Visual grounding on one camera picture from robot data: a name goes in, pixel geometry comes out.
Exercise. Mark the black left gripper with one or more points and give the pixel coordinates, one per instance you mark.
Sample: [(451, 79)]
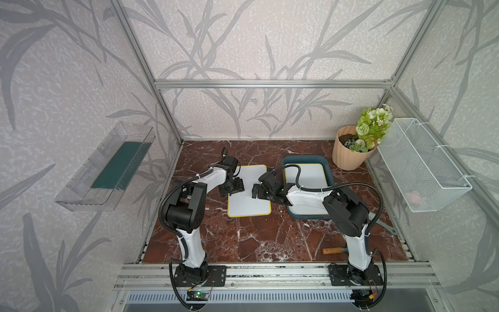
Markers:
[(240, 188)]

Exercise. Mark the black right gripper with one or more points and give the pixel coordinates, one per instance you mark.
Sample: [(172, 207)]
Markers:
[(258, 191)]

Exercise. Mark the yellow framed whiteboard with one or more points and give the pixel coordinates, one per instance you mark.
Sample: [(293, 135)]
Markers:
[(242, 204), (312, 175)]

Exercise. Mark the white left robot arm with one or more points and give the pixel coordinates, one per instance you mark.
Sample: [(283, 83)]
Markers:
[(183, 209)]

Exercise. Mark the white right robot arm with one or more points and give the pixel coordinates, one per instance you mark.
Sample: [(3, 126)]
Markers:
[(348, 212)]

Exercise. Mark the beige flower pot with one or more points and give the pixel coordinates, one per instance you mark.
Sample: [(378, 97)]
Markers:
[(344, 158)]

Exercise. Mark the green circuit board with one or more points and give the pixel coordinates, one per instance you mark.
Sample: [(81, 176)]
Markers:
[(193, 295)]

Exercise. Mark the green white artificial flowers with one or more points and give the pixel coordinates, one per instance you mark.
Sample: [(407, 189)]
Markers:
[(370, 130)]

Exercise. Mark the pink object in basket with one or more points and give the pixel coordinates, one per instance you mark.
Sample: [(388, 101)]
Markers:
[(415, 198)]

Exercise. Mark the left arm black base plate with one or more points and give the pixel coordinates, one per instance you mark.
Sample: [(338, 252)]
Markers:
[(185, 276)]

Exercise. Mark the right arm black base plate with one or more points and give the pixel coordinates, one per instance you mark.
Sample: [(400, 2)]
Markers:
[(337, 275)]

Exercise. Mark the clear plastic wall shelf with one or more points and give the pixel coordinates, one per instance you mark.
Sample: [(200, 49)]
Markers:
[(102, 180)]

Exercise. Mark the right circuit board with wires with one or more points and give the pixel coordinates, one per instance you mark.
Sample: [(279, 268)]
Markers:
[(364, 299)]

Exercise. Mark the white wire mesh basket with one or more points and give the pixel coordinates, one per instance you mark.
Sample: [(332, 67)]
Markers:
[(417, 162)]

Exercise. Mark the aluminium front rail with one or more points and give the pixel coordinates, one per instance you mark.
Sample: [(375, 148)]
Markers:
[(252, 276)]

